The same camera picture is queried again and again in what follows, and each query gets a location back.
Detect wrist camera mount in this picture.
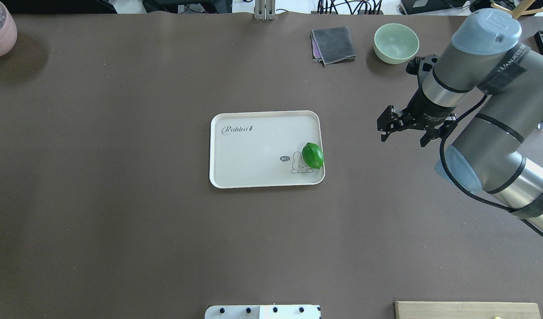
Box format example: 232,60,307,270
406,54,439,87

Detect aluminium frame post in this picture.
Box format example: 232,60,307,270
254,0,276,20

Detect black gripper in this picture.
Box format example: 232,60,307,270
377,89,456,147

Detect green lemon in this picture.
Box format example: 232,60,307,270
301,143,324,169

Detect grey folded cloth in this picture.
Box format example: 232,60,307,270
310,26,356,66

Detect cream rabbit tray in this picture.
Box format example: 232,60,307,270
209,110,326,189

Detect wooden cutting board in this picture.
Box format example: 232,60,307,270
394,301,541,319

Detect wooden cup tree stand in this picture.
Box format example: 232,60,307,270
490,0,538,19

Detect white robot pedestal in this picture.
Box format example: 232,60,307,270
204,303,322,319

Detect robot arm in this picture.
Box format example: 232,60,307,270
377,8,543,237

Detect green ceramic bowl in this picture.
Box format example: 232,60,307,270
373,23,420,65

